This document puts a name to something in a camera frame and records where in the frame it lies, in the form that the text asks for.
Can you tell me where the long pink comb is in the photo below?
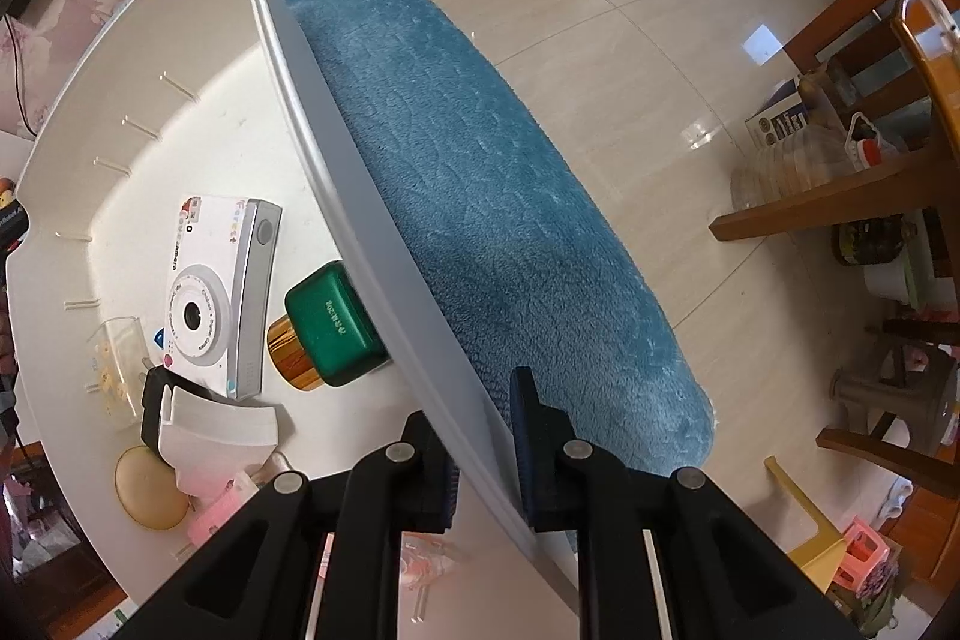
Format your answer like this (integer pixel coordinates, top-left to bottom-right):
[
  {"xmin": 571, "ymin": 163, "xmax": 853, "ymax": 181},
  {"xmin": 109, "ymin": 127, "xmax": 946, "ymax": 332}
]
[{"xmin": 186, "ymin": 471, "xmax": 260, "ymax": 547}]

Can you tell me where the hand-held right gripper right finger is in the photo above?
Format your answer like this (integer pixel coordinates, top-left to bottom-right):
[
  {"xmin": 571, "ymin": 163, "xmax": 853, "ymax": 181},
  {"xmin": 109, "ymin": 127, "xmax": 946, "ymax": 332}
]
[{"xmin": 510, "ymin": 366, "xmax": 863, "ymax": 640}]

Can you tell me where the black wall cable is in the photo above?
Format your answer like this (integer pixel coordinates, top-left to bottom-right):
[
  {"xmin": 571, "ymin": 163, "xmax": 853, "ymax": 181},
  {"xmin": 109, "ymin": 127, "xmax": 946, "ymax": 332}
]
[{"xmin": 7, "ymin": 14, "xmax": 38, "ymax": 139}]

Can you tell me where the grey plastic stool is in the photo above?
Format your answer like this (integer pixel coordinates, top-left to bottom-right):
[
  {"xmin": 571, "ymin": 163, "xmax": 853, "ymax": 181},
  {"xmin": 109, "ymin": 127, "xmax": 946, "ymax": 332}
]
[{"xmin": 832, "ymin": 340, "xmax": 960, "ymax": 453}]

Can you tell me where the large clear plastic bottle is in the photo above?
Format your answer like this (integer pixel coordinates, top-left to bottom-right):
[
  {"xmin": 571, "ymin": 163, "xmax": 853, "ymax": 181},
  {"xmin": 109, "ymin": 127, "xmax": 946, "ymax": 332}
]
[{"xmin": 731, "ymin": 115, "xmax": 908, "ymax": 214}]

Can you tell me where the glossy wooden table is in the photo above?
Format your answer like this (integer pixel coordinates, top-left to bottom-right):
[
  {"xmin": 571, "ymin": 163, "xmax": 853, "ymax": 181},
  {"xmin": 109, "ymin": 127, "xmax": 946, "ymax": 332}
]
[{"xmin": 709, "ymin": 0, "xmax": 960, "ymax": 244}]

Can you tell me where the white cloud-shaped block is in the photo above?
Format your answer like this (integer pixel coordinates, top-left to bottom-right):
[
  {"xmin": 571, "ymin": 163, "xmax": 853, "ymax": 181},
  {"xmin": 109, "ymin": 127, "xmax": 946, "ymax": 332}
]
[{"xmin": 159, "ymin": 383, "xmax": 281, "ymax": 498}]

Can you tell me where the green bottle with gold cap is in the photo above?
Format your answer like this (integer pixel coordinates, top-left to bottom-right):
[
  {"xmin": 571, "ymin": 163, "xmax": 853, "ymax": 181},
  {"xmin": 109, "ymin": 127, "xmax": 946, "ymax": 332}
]
[{"xmin": 266, "ymin": 261, "xmax": 391, "ymax": 393}]

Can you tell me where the blue fleece blanket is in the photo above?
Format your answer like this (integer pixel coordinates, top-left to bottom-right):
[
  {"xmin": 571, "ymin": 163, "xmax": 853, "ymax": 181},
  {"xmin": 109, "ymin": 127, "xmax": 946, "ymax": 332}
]
[{"xmin": 244, "ymin": 0, "xmax": 717, "ymax": 555}]

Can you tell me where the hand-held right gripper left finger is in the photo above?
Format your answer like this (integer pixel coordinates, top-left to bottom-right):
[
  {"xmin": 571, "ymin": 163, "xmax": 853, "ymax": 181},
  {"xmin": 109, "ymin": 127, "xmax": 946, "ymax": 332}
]
[{"xmin": 131, "ymin": 411, "xmax": 462, "ymax": 640}]

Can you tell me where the printed cardboard box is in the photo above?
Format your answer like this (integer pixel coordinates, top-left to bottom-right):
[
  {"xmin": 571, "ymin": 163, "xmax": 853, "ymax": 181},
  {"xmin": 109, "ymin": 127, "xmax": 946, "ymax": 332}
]
[{"xmin": 744, "ymin": 77, "xmax": 815, "ymax": 150}]

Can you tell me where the clear plastic card box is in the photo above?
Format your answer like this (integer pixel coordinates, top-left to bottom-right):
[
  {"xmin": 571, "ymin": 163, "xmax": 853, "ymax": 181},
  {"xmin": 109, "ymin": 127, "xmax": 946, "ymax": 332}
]
[{"xmin": 85, "ymin": 315, "xmax": 155, "ymax": 435}]

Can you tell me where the beige oval stone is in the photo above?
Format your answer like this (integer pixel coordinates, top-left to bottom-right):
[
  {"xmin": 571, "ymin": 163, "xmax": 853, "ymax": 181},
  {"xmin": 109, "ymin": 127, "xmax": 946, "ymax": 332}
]
[{"xmin": 114, "ymin": 445, "xmax": 190, "ymax": 531}]

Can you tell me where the pink plastic basket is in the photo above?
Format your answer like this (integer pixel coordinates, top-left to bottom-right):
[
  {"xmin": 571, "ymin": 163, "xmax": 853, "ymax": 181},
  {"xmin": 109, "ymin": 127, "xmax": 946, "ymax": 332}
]
[{"xmin": 831, "ymin": 516, "xmax": 892, "ymax": 592}]

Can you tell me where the yellow plastic stool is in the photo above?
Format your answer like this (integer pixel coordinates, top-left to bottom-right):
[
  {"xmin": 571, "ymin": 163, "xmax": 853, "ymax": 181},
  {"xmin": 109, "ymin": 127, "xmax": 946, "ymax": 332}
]
[{"xmin": 763, "ymin": 456, "xmax": 848, "ymax": 573}]

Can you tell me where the white plastic tray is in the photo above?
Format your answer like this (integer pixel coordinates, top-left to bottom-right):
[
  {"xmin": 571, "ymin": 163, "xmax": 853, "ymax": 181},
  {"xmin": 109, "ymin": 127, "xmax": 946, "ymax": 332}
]
[{"xmin": 4, "ymin": 0, "xmax": 582, "ymax": 640}]

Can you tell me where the white toy camera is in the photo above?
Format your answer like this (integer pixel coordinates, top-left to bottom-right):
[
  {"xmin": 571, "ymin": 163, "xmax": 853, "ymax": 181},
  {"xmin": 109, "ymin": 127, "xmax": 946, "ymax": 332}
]
[{"xmin": 161, "ymin": 196, "xmax": 284, "ymax": 402}]

